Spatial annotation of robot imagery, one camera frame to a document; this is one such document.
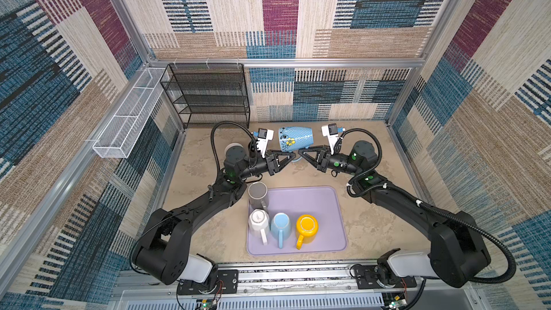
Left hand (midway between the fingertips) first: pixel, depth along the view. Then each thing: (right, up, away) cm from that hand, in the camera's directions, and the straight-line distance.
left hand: (295, 154), depth 70 cm
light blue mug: (-5, -26, +6) cm, 27 cm away
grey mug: (-13, -16, +11) cm, 23 cm away
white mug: (-12, -25, +6) cm, 28 cm away
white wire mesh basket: (-72, +8, +23) cm, 76 cm away
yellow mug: (+5, -26, +6) cm, 27 cm away
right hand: (+1, 0, +1) cm, 1 cm away
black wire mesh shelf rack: (-41, +28, +40) cm, 64 cm away
